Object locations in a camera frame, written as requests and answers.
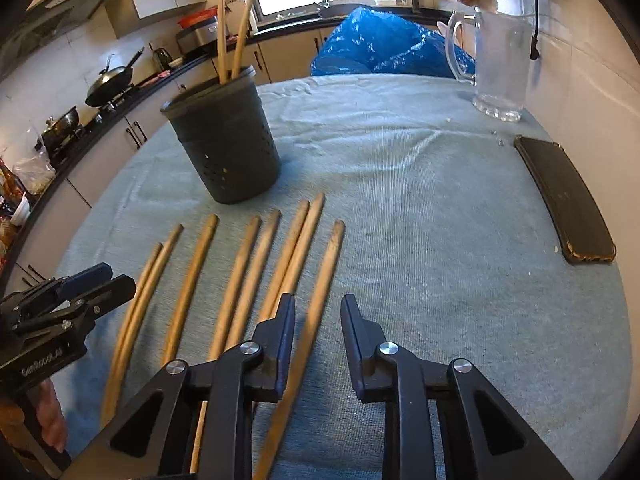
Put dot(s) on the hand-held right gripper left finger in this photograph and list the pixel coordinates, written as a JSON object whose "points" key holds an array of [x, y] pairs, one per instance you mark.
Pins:
{"points": [[286, 330]]}

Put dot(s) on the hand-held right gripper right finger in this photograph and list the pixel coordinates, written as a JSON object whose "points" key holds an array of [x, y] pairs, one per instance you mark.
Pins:
{"points": [[352, 350]]}

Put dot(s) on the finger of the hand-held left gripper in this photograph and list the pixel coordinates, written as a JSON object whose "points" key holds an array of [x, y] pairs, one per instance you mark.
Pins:
{"points": [[110, 295], [85, 280]]}

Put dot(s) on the group of wooden chopsticks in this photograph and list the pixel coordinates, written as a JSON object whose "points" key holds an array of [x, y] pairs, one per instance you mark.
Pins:
{"points": [[245, 265]]}

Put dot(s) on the black perforated utensil holder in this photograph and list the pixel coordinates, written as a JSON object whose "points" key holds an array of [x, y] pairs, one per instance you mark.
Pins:
{"points": [[225, 150]]}

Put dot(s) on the person's left hand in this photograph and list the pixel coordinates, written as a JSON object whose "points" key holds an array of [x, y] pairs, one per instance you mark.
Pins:
{"points": [[52, 415]]}

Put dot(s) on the white bowl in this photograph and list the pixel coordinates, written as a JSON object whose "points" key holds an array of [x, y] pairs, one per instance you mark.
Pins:
{"points": [[21, 210]]}

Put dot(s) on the clear plastic bag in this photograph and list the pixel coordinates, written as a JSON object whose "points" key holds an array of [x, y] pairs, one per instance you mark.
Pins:
{"points": [[32, 175]]}

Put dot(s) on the sauce bottle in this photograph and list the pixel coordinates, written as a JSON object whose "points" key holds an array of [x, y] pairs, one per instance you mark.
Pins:
{"points": [[10, 182]]}

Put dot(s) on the steel cooking pot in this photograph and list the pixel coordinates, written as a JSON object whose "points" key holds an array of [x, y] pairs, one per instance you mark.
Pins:
{"points": [[62, 125]]}

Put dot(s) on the gas stove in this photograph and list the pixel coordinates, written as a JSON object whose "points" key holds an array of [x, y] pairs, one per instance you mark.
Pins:
{"points": [[100, 115]]}

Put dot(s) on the black wok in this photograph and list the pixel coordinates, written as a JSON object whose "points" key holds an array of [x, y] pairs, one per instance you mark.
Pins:
{"points": [[107, 82]]}

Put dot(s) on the pink rag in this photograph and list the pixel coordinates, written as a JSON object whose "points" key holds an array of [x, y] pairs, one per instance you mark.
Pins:
{"points": [[162, 76]]}

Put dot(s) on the dark kettle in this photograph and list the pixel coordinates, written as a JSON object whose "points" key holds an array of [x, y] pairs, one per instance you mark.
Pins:
{"points": [[160, 60]]}

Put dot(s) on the black smartphone in case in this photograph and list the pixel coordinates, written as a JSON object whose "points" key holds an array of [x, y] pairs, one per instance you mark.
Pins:
{"points": [[565, 200]]}

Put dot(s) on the range hood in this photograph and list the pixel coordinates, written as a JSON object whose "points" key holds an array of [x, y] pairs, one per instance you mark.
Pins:
{"points": [[50, 20]]}

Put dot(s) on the stainless steel cooker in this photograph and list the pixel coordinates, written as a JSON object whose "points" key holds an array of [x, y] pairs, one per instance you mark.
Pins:
{"points": [[197, 37]]}

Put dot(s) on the straight wooden chopstick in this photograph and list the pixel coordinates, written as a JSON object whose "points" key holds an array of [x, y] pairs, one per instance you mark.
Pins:
{"points": [[221, 35]]}

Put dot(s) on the red basin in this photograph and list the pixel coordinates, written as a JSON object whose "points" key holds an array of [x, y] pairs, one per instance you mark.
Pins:
{"points": [[197, 17]]}

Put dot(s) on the blue plastic bag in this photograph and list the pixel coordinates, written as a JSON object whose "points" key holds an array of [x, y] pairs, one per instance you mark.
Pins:
{"points": [[380, 45]]}

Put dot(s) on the clear glass pitcher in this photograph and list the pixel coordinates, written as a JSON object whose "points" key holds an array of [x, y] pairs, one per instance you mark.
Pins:
{"points": [[500, 70]]}

